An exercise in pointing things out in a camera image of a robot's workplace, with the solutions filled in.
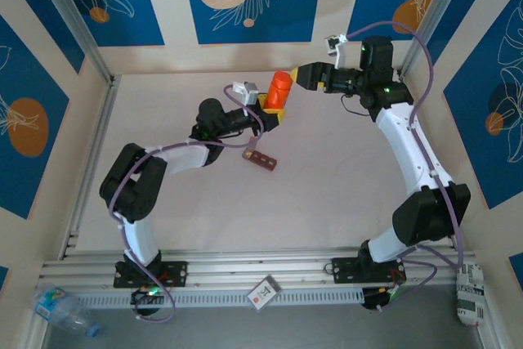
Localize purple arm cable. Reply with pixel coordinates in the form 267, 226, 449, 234
346, 20, 465, 313
108, 85, 265, 324

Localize white red tag card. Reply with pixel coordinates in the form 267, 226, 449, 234
247, 274, 283, 312

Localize white slotted cable duct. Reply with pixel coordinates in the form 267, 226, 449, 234
75, 288, 364, 310

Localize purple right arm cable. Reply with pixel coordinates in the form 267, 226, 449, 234
346, 20, 465, 313

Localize orange pill bottle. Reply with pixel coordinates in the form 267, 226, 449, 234
262, 78, 293, 111

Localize black connector box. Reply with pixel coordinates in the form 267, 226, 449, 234
361, 285, 400, 312
130, 286, 165, 317

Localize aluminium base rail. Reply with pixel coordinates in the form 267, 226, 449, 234
37, 247, 477, 297

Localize thin black cable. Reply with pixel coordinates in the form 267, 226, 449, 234
340, 93, 372, 116

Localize aluminium side rail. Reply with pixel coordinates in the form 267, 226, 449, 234
59, 74, 122, 260
398, 70, 461, 251

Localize newspaper wrapped package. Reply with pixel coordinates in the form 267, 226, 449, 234
454, 261, 487, 328

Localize aluminium frame post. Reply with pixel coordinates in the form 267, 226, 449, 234
30, 0, 115, 85
398, 0, 471, 78

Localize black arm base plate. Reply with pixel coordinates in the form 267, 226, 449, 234
113, 259, 190, 289
331, 256, 408, 284

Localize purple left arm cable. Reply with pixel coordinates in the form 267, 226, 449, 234
108, 85, 265, 324

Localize clear plastic water bottle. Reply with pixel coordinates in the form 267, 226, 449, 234
27, 283, 103, 340

